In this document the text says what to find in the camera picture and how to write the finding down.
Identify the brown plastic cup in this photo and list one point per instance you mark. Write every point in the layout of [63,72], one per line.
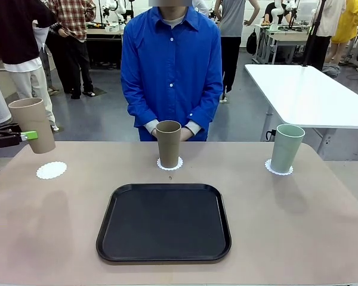
[32,119]
[168,143]

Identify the white scalloped paper coaster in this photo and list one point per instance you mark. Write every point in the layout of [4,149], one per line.
[52,170]
[159,164]
[268,168]

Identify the pale green plastic cup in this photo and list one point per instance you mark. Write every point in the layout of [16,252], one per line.
[286,149]

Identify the blue sleeved right forearm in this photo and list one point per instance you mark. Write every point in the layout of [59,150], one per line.
[140,116]

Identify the blue sleeved left forearm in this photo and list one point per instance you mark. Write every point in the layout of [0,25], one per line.
[203,116]

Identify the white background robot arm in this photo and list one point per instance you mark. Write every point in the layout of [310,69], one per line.
[113,9]
[277,13]

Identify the person's right hand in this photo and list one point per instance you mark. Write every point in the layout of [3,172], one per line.
[154,134]

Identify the person's left hand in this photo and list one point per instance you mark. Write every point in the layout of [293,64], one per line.
[186,134]

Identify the person in black top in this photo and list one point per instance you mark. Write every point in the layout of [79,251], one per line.
[15,35]

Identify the person in plaid shirt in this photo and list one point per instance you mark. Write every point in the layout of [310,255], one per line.
[74,44]

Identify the dark workbench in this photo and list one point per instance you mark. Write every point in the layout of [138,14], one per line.
[106,38]

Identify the person in blue shirt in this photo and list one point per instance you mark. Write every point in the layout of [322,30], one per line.
[171,59]

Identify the black plastic tray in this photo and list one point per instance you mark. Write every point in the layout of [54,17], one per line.
[164,223]

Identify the person in grey shirt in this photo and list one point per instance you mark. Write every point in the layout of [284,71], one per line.
[231,29]

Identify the black backpack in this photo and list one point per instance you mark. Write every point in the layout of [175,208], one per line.
[252,43]

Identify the grey metal desk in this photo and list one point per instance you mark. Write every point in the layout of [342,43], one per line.
[286,38]

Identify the white folding table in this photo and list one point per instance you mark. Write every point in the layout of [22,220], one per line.
[301,95]

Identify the black tripod pole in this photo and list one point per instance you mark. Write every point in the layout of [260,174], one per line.
[314,29]

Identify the grey cloth pile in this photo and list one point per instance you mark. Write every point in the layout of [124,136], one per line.
[331,71]

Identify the person in beige shirt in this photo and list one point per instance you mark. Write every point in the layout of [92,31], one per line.
[328,24]

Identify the person in yellow coat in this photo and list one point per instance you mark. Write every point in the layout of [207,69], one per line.
[347,24]

